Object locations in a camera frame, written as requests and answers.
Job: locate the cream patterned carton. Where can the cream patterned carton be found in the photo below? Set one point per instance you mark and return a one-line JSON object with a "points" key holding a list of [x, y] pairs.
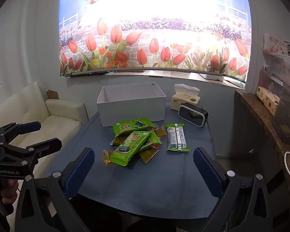
{"points": [[267, 100]]}

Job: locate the brown cardboard piece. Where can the brown cardboard piece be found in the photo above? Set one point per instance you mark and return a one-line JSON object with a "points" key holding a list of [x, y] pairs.
{"points": [[52, 94]]}

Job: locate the white cardboard box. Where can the white cardboard box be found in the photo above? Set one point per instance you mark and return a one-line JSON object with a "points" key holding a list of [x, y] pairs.
{"points": [[133, 113]]}

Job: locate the orange jelly cup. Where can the orange jelly cup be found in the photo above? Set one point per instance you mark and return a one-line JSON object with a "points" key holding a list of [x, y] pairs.
{"points": [[156, 146]]}

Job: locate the clear plastic bag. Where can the clear plastic bag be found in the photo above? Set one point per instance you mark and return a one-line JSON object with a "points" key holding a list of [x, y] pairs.
{"points": [[278, 50]]}

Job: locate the yellow snack packet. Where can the yellow snack packet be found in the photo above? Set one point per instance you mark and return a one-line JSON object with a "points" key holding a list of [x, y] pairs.
{"points": [[117, 140], [161, 131], [148, 156]]}

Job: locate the person's left hand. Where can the person's left hand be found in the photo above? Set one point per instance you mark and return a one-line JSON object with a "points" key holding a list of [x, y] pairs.
{"points": [[11, 193]]}

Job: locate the black desk clock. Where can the black desk clock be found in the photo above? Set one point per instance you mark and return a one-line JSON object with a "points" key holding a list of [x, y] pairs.
{"points": [[191, 114]]}

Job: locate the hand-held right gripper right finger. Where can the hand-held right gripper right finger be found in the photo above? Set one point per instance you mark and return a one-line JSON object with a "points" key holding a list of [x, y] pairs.
{"points": [[207, 171]]}

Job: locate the cream leather sofa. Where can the cream leather sofa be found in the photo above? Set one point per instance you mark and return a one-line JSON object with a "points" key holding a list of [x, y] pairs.
{"points": [[58, 125]]}

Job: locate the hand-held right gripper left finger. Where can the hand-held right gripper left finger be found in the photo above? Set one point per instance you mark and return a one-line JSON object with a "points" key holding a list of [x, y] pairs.
{"points": [[80, 171]]}

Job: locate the yellow jelly cup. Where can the yellow jelly cup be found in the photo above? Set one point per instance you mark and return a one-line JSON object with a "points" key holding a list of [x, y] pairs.
{"points": [[106, 158]]}

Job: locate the clear plastic container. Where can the clear plastic container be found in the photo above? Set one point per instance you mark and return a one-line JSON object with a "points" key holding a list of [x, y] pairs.
{"points": [[288, 118]]}

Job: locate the white power strip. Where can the white power strip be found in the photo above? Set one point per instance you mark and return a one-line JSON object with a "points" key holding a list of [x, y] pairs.
{"points": [[214, 77]]}

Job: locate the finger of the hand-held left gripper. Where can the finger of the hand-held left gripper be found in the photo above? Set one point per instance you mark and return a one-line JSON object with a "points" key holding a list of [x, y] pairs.
{"points": [[48, 145], [30, 127]]}

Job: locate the green seaweed snack packet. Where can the green seaweed snack packet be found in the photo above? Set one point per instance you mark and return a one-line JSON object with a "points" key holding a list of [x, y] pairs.
{"points": [[155, 140], [125, 127], [125, 152]]}

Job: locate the brown stone counter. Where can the brown stone counter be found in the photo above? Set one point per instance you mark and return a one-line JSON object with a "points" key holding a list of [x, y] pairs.
{"points": [[255, 118]]}

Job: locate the tulip printed window blind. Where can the tulip printed window blind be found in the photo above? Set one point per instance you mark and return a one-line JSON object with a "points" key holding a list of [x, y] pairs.
{"points": [[140, 53]]}

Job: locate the green packet with clear window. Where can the green packet with clear window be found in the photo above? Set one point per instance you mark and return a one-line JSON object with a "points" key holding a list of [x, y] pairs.
{"points": [[177, 137]]}

